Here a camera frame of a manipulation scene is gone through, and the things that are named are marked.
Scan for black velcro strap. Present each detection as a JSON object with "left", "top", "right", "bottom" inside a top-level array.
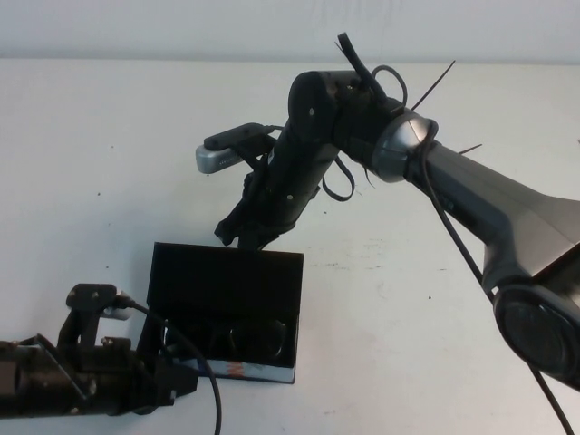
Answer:
[{"left": 333, "top": 31, "right": 391, "bottom": 103}]

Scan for thin black strap loop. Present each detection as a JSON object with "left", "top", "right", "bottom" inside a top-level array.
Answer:
[{"left": 320, "top": 153, "right": 358, "bottom": 204}]

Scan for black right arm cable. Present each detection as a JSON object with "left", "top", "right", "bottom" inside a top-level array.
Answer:
[{"left": 416, "top": 118, "right": 575, "bottom": 435}]

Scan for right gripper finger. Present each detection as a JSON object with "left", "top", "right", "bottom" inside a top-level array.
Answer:
[
  {"left": 238, "top": 227, "right": 274, "bottom": 252},
  {"left": 214, "top": 218, "right": 240, "bottom": 248}
]

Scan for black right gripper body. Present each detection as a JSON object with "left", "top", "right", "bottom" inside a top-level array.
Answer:
[{"left": 235, "top": 174, "right": 298, "bottom": 237}]

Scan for gray cable loop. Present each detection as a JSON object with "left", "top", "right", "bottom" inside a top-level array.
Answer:
[{"left": 371, "top": 64, "right": 408, "bottom": 108}]

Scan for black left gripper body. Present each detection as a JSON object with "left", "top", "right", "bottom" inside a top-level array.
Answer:
[{"left": 83, "top": 337, "right": 182, "bottom": 417}]

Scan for black camera bracket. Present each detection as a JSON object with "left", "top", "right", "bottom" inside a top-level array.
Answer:
[
  {"left": 235, "top": 142, "right": 277, "bottom": 191},
  {"left": 56, "top": 307, "right": 137, "bottom": 363}
]

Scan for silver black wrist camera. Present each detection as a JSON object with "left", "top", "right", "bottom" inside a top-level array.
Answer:
[
  {"left": 65, "top": 283, "right": 133, "bottom": 321},
  {"left": 194, "top": 122, "right": 273, "bottom": 176}
]

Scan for black framed glasses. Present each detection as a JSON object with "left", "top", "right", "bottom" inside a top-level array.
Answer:
[{"left": 163, "top": 316, "right": 289, "bottom": 359}]

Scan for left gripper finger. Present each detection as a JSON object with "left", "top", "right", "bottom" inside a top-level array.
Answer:
[{"left": 168, "top": 361, "right": 201, "bottom": 405}]

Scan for black left camera cable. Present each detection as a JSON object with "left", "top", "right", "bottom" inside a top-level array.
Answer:
[{"left": 118, "top": 296, "right": 224, "bottom": 435}]

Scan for black printed glasses case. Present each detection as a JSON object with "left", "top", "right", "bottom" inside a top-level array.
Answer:
[{"left": 135, "top": 241, "right": 305, "bottom": 386}]

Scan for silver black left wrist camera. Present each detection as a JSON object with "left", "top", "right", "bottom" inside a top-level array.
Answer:
[{"left": 65, "top": 283, "right": 133, "bottom": 321}]

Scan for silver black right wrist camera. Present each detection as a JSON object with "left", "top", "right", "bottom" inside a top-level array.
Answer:
[{"left": 194, "top": 122, "right": 273, "bottom": 176}]

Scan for black right camera bracket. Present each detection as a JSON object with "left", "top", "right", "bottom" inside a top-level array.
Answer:
[{"left": 235, "top": 142, "right": 277, "bottom": 191}]

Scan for black left camera bracket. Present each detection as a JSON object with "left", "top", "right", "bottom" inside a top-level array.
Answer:
[{"left": 56, "top": 307, "right": 137, "bottom": 363}]

